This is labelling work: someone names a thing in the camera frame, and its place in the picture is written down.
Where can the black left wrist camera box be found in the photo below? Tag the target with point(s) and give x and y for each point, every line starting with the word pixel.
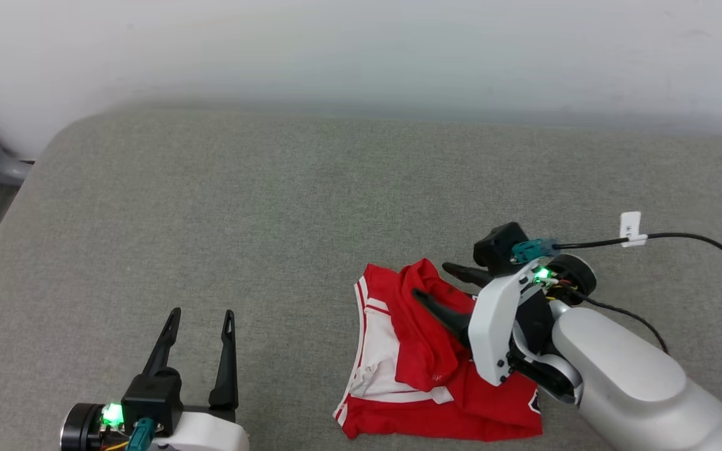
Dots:
pixel 151 398

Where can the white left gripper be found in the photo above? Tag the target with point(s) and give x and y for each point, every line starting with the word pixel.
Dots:
pixel 204 435

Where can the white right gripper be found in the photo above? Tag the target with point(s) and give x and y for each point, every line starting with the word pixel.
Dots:
pixel 496 326

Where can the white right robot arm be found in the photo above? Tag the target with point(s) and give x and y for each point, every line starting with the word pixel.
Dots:
pixel 637 376

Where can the red and white jersey garment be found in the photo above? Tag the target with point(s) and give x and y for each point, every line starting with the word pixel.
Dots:
pixel 417 413

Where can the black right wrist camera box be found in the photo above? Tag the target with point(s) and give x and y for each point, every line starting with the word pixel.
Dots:
pixel 499 247

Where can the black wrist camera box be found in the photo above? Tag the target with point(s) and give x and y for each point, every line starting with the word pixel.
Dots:
pixel 151 398
pixel 499 247

